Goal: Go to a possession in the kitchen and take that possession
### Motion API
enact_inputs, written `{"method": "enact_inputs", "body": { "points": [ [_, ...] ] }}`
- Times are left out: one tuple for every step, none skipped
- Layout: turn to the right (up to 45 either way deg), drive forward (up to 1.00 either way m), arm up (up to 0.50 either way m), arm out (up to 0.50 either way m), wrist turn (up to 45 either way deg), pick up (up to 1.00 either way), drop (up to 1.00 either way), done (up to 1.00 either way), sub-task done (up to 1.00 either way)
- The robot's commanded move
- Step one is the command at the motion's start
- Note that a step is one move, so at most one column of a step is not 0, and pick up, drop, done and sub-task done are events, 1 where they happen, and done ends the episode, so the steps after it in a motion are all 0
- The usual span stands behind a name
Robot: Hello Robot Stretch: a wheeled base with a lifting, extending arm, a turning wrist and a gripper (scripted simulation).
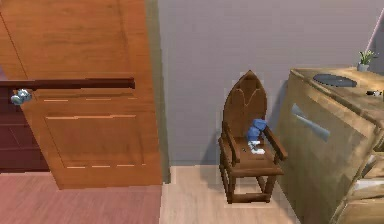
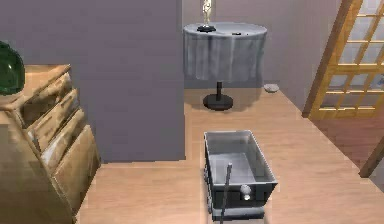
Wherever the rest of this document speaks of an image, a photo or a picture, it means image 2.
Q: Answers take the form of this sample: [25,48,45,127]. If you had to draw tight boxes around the round table with grey cloth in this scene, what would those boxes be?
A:
[182,21,268,112]

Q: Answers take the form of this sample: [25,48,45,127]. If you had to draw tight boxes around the small grey flat object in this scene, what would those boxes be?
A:
[263,83,280,94]

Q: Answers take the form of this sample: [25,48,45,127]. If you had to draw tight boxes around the dark grey open drawer stand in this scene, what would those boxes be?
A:
[203,129,279,224]

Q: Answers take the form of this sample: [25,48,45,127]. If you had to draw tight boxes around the pale statue on black base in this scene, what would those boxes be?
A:
[196,0,217,34]

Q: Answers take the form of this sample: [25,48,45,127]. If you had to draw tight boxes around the wooden door with glass panes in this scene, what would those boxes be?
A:
[301,0,384,120]

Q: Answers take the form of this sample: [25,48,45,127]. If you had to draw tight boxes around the brown wooden chest of drawers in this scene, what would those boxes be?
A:
[0,63,102,224]

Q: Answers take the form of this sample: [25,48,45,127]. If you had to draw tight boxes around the brown wooden door edge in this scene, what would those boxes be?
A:
[359,135,384,178]

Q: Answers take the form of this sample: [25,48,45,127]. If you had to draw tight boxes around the dark green round vase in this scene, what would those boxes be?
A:
[0,40,26,97]

